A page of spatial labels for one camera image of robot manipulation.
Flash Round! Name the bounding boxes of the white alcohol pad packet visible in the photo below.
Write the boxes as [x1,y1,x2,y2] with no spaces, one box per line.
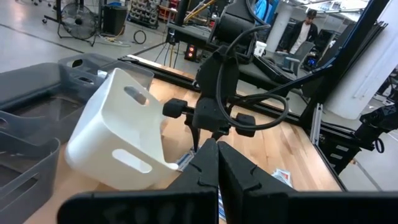
[217,186,228,222]

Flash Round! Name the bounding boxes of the white plastic bin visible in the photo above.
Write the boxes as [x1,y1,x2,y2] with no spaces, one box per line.
[64,67,180,191]

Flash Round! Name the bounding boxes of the blue striped white packet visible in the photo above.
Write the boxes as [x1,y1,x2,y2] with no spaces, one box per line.
[175,149,198,172]

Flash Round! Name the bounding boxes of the black floor fan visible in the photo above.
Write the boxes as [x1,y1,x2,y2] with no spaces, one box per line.
[57,2,99,47]

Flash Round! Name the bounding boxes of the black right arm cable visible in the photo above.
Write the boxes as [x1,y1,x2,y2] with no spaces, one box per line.
[216,24,290,131]

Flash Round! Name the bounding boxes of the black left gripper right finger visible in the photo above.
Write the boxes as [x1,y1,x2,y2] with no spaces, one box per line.
[218,141,398,224]

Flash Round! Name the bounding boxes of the white pillar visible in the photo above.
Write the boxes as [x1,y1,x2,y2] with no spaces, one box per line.
[266,2,295,52]

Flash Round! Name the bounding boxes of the black workbench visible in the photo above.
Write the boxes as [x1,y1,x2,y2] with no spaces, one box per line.
[166,23,299,85]

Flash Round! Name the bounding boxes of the black case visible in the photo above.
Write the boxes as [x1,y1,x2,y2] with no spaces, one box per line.
[102,4,128,37]

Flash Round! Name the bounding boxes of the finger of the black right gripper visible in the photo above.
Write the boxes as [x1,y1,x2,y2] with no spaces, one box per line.
[162,98,201,153]
[211,112,257,142]

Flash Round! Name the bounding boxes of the silver metal bracket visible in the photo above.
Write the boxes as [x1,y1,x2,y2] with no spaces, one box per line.
[309,102,324,147]

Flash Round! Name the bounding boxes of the computer tower blue lights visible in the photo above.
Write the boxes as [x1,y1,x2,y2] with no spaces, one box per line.
[183,43,198,62]

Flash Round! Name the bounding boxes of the grey office chair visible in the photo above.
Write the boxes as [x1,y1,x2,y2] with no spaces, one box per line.
[281,40,317,78]

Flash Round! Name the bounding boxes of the person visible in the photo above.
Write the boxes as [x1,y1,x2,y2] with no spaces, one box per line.
[281,8,320,55]

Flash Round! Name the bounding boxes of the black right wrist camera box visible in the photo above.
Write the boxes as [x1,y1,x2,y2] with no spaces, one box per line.
[192,96,233,133]

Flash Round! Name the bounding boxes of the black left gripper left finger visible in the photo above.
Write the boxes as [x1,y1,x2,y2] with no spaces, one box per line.
[57,138,220,224]

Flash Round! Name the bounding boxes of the yellow floor cable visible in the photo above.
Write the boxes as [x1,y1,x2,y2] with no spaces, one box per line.
[102,26,131,48]

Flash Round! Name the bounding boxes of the black rig upright post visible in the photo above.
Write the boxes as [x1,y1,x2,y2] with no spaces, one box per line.
[306,0,389,108]

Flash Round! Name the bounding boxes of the orange print white packet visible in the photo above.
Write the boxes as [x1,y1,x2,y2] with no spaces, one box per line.
[270,167,294,189]

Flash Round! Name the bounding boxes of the parts shelf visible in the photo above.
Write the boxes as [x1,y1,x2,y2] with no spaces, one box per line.
[129,0,159,30]

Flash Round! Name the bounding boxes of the black cable coil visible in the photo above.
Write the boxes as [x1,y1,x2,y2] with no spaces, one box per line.
[132,29,147,45]

